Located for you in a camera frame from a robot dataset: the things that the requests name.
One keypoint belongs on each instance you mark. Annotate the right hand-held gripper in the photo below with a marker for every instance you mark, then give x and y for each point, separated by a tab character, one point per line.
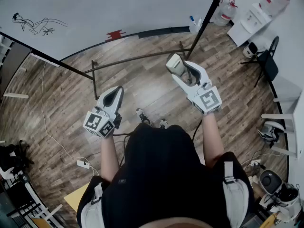
206	101

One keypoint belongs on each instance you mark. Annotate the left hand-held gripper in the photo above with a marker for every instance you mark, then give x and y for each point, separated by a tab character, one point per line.
98	123

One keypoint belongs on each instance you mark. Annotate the beige whiteboard eraser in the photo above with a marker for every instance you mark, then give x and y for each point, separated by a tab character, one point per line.
174	64

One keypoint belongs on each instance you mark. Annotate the person's left forearm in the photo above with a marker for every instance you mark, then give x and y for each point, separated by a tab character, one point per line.
109	155

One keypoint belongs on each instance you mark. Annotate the person's right forearm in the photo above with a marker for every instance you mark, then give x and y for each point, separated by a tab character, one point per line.
212	139

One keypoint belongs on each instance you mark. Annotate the person's left shoe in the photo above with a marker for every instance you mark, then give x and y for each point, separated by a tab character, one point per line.
142	116

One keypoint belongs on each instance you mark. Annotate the clear plastic marker cup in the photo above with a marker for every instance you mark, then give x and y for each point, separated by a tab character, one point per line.
195	28

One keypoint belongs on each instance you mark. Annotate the black marker tray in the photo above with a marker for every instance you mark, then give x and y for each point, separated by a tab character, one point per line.
161	32

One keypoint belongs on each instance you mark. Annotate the white marker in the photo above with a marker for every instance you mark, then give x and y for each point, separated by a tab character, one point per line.
199	22

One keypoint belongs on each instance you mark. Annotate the blue capped marker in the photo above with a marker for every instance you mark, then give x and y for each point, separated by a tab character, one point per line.
192	20

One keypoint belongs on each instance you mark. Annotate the small white round appliance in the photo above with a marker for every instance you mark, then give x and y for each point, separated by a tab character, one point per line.
249	50

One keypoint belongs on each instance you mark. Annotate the red striped label strip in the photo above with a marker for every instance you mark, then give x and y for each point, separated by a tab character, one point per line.
115	34

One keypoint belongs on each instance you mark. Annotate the clear water jug red cap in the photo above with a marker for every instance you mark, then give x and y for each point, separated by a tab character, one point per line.
219	2
226	13

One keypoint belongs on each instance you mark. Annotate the white water dispenser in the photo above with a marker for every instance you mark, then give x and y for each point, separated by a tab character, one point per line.
247	25

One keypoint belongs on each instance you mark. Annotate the black folding chair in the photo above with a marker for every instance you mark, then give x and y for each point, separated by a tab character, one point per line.
268	65

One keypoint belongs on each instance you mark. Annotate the person's black clothing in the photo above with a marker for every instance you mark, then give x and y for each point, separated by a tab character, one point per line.
161	170

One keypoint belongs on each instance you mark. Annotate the pale wooden plank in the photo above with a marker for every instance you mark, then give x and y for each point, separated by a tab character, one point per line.
15	95

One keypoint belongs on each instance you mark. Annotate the yellow flat board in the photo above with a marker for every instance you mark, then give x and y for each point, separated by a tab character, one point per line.
76	197

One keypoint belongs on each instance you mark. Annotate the dark desk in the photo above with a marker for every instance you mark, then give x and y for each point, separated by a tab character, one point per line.
13	63

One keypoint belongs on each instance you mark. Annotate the black office chair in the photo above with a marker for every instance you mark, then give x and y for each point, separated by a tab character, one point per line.
13	155

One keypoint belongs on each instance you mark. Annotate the dispenser water bottle red label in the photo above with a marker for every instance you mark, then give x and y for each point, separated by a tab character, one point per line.
273	1

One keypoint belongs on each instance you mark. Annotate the white table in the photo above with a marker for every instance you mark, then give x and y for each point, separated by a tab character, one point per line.
299	117

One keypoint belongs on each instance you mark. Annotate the grey round appliance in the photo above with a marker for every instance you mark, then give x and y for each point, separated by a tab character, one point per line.
269	180

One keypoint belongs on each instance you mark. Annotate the white and black helmet device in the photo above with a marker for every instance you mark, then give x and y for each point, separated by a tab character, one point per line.
288	195

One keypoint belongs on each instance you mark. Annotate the yellow ruler tool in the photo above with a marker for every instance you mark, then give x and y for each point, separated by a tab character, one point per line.
270	220

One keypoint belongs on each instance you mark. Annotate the black grid frame partition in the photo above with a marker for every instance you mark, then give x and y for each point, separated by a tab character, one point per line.
23	210

